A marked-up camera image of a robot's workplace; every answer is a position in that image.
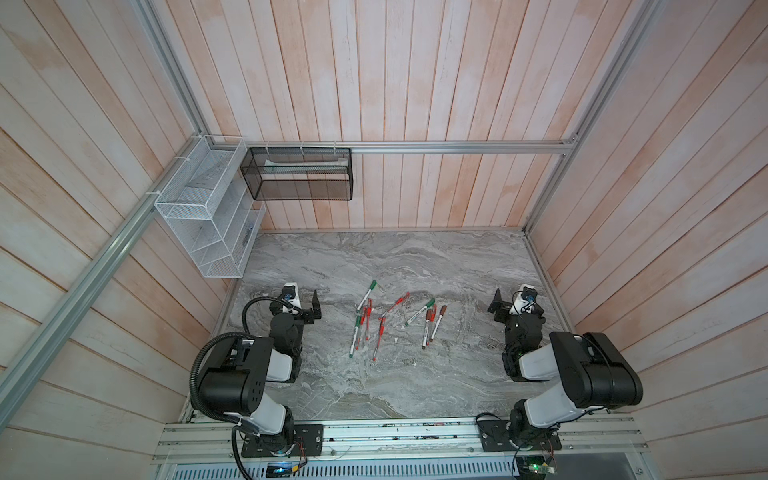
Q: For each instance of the brown marker right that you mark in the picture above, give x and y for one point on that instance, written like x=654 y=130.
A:
x=437 y=322

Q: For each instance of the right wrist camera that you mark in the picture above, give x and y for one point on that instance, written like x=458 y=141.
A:
x=526 y=295

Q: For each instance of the brown marker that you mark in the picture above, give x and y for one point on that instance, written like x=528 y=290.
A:
x=437 y=322
x=426 y=333

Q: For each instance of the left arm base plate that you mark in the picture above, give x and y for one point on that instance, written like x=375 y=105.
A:
x=293 y=441

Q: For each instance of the brown marker left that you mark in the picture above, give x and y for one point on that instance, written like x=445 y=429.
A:
x=426 y=333

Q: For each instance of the aluminium front rail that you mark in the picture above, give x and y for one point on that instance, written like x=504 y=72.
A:
x=210 y=441

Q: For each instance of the white wire mesh shelf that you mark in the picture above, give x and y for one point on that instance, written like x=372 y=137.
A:
x=207 y=205

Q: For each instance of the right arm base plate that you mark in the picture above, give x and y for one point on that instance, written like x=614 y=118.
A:
x=498 y=435

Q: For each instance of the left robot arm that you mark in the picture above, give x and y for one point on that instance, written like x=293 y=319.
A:
x=229 y=375

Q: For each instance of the green marker pen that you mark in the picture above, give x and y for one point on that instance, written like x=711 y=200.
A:
x=423 y=309
x=367 y=294
x=354 y=339

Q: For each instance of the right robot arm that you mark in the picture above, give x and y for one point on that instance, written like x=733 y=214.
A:
x=587 y=371

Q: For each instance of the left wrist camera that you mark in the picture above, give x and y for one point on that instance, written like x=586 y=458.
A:
x=289 y=293

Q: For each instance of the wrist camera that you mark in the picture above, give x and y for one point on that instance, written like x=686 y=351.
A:
x=289 y=293
x=526 y=295

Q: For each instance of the red gel pen middle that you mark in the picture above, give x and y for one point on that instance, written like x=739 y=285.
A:
x=361 y=327

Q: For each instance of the red gel pen right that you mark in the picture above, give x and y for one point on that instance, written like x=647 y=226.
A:
x=432 y=315

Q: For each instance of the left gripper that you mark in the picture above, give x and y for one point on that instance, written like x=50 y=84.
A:
x=307 y=314

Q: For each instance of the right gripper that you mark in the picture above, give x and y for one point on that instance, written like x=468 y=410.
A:
x=496 y=305

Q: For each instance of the red gel pen left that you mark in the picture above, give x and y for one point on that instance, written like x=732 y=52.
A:
x=368 y=312

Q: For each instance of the red gel pen long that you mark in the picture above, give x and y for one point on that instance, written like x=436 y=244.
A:
x=382 y=322

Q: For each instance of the black wire mesh basket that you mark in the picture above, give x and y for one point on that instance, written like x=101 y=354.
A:
x=298 y=173

